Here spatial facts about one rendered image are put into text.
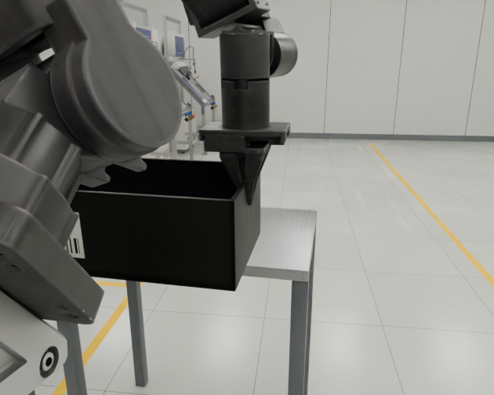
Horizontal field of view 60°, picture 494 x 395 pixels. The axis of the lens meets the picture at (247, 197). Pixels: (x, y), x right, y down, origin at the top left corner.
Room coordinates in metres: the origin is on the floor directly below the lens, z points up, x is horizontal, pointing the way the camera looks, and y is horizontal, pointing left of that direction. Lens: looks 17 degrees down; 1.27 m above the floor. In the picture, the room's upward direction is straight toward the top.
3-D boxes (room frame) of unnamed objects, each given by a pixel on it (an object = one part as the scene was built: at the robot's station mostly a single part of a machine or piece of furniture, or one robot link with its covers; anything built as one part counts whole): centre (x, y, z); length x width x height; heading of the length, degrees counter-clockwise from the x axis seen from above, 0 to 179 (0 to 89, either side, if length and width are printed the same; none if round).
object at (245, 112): (0.52, 0.00, 1.21); 0.10 x 0.07 x 0.07; 79
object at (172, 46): (6.64, 1.18, 0.95); 1.36 x 0.82 x 1.90; 83
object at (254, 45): (0.52, 0.00, 1.28); 0.07 x 0.06 x 0.07; 153
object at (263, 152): (0.52, 0.01, 1.14); 0.07 x 0.07 x 0.09; 79
